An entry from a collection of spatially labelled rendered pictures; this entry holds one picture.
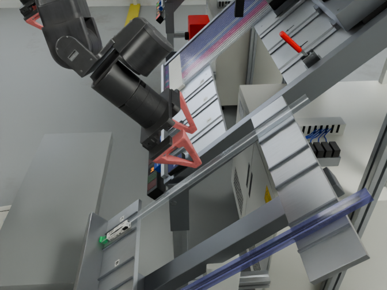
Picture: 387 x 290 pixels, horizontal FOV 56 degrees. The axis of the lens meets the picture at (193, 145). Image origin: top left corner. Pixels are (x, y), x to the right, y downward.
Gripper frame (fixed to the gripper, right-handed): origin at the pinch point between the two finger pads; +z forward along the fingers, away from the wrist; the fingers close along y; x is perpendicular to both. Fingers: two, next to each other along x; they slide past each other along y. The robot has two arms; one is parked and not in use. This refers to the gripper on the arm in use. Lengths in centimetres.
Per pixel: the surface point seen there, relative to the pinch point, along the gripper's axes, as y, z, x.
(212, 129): 25.5, 15.3, 5.5
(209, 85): 46.5, 15.2, 3.4
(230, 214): 70, 86, 50
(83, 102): 183, 24, 116
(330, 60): 17.2, 14.8, -26.0
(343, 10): 21.2, 10.0, -33.5
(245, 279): 14, 59, 32
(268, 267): 18, 64, 26
